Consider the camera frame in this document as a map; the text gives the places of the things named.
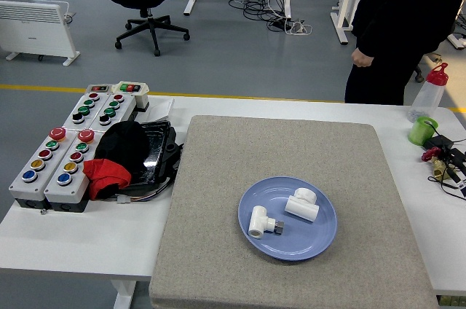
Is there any blue plate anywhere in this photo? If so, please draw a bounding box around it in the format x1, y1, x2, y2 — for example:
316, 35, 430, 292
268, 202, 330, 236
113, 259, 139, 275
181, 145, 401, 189
237, 176, 339, 262

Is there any white pipe tee fitting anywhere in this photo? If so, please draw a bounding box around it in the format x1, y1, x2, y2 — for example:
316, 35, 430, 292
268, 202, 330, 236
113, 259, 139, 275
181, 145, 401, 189
284, 187, 320, 223

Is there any wire bundle white connector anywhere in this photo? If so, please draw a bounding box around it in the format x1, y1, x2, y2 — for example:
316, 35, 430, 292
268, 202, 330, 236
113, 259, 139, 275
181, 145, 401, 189
116, 187, 173, 205

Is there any black glossy tray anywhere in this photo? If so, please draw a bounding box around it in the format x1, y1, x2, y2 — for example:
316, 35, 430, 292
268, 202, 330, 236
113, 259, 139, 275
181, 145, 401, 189
119, 120, 185, 197

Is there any person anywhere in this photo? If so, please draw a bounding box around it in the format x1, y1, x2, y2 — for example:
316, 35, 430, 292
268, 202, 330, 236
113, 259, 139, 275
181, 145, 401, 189
344, 0, 466, 106

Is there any red valve handle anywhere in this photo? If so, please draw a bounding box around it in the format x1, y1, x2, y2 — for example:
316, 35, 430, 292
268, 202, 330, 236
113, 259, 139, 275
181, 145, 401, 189
421, 147, 442, 163

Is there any grey-brown mat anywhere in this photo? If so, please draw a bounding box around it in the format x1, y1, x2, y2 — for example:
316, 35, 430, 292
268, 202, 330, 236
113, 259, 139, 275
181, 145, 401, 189
149, 114, 440, 309

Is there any white table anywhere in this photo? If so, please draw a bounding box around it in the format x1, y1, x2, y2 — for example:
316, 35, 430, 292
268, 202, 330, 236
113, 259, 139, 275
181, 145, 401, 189
0, 94, 466, 309

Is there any black power adapter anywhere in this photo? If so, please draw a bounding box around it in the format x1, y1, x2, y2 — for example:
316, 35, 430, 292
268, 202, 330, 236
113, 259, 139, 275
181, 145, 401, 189
422, 135, 455, 152

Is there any clear bottle red cap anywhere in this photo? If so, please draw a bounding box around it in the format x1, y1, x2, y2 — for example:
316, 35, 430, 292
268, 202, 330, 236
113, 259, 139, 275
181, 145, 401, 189
406, 62, 449, 123

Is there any white pipe tee metal nut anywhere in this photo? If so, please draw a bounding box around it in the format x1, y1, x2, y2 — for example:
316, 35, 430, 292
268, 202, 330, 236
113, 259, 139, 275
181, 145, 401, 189
248, 206, 285, 241

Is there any black cloth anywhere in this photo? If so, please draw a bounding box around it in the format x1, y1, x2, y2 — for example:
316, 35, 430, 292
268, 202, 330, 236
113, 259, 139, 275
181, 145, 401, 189
94, 120, 150, 179

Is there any white panel heater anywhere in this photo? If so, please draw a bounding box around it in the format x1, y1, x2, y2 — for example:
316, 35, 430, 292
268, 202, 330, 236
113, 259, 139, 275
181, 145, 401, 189
0, 0, 81, 67

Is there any brass valve fitting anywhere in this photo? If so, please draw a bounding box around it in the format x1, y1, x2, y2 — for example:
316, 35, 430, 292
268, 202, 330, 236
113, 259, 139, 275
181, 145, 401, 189
431, 159, 456, 181

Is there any red cloth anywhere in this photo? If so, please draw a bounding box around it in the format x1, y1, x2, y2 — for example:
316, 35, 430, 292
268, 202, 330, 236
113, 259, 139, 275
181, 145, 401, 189
82, 158, 132, 200

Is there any green cup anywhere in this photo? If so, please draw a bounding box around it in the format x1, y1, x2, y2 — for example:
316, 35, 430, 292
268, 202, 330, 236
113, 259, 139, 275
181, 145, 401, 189
407, 116, 439, 146

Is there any grey emergency-stop button box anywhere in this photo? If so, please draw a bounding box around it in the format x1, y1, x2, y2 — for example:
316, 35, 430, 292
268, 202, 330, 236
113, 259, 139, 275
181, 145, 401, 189
9, 127, 79, 210
43, 128, 105, 212

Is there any grey four-button control box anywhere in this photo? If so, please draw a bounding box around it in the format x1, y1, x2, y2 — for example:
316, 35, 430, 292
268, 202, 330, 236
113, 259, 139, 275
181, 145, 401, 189
62, 92, 110, 131
89, 93, 136, 131

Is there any cream green-red switch box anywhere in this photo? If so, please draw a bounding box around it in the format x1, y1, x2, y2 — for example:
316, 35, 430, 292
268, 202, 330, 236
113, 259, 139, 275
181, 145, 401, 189
111, 81, 151, 110

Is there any black adapter box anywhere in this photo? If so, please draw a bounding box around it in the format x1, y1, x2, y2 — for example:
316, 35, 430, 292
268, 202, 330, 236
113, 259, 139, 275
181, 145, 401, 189
442, 147, 466, 165

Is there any black cable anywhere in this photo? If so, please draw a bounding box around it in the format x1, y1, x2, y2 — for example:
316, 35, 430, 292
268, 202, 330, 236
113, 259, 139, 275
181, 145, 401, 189
427, 163, 466, 201

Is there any white paper sheet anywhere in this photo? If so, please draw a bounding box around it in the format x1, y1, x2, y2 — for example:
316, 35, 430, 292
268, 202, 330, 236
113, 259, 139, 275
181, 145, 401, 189
147, 97, 175, 122

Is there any person's hand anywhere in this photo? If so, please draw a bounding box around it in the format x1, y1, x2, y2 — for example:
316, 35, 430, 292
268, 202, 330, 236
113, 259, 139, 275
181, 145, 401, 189
350, 48, 375, 69

